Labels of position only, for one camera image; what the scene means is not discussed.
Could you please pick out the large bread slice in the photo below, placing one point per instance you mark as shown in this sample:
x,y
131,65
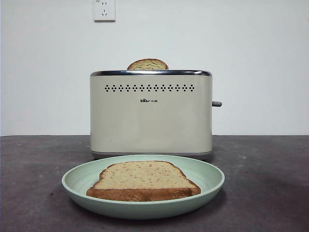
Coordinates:
x,y
144,178

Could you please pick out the grey toaster lever knob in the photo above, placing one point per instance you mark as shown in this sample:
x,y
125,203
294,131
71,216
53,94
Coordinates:
x,y
217,104

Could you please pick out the cream two-slot toaster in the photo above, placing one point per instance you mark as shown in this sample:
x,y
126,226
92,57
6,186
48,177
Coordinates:
x,y
149,120

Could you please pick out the small bread slice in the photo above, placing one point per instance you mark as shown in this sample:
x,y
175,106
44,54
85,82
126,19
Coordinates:
x,y
147,65

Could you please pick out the white wall socket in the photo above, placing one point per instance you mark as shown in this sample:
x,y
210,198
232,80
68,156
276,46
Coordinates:
x,y
104,14

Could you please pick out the pale green round plate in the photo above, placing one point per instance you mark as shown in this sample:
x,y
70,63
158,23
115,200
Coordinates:
x,y
144,210

